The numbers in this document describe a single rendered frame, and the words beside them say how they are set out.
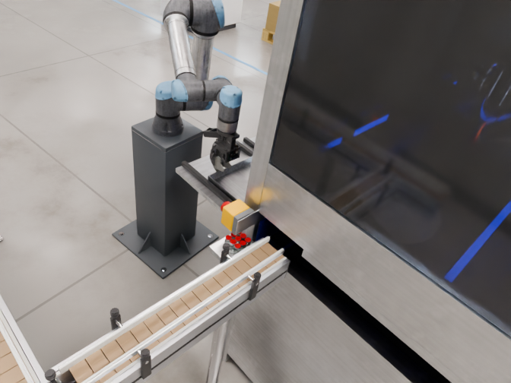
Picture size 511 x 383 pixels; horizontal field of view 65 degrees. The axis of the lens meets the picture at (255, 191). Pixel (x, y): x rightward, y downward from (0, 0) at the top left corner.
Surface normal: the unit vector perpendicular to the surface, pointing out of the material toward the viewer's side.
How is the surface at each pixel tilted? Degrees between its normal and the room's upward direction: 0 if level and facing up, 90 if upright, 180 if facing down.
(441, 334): 90
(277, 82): 90
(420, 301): 90
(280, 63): 90
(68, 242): 0
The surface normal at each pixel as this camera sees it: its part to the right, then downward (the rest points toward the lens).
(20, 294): 0.15, -0.75
